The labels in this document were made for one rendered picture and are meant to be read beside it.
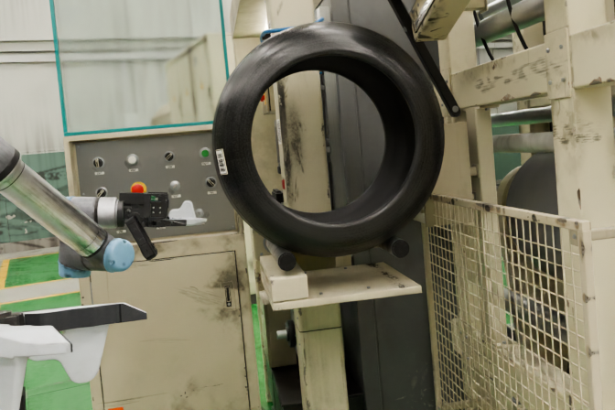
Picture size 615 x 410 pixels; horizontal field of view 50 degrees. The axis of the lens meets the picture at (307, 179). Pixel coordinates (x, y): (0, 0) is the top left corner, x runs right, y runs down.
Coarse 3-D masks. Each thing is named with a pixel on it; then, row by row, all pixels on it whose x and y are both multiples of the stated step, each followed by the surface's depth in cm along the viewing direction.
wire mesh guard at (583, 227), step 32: (544, 224) 127; (576, 224) 114; (512, 256) 142; (448, 288) 184; (448, 320) 188; (480, 320) 164; (544, 320) 131; (576, 320) 119; (512, 352) 146; (448, 384) 192
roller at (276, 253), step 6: (270, 246) 177; (276, 246) 168; (270, 252) 177; (276, 252) 163; (282, 252) 158; (288, 252) 157; (276, 258) 159; (282, 258) 156; (288, 258) 156; (294, 258) 156; (282, 264) 156; (288, 264) 156; (294, 264) 156; (288, 270) 156
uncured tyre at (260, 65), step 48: (288, 48) 153; (336, 48) 154; (384, 48) 156; (240, 96) 152; (384, 96) 184; (432, 96) 160; (240, 144) 152; (384, 144) 188; (432, 144) 159; (240, 192) 153; (384, 192) 185; (288, 240) 156; (336, 240) 156; (384, 240) 161
